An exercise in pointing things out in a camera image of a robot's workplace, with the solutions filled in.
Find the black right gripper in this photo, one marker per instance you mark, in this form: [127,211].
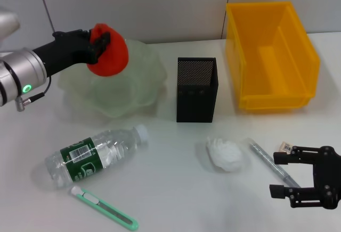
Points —
[330,178]

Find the grey marker pen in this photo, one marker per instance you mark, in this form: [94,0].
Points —
[263,157]

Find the black mesh pen holder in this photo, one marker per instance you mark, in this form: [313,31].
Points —
[195,104]

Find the translucent green fruit plate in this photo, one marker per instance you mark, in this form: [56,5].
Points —
[133,83]

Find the clear bottle green label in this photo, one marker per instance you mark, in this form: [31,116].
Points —
[106,149]

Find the yellow plastic bin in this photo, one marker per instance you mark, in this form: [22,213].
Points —
[269,56]

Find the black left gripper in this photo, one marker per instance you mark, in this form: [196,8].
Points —
[64,51]

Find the mint green utility knife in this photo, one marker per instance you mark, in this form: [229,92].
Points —
[106,210]

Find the white paper ball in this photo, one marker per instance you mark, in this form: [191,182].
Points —
[226,155]

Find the beige eraser with barcode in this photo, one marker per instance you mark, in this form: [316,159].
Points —
[285,146]

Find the red-orange toy orange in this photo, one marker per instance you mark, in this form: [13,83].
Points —
[114,59]

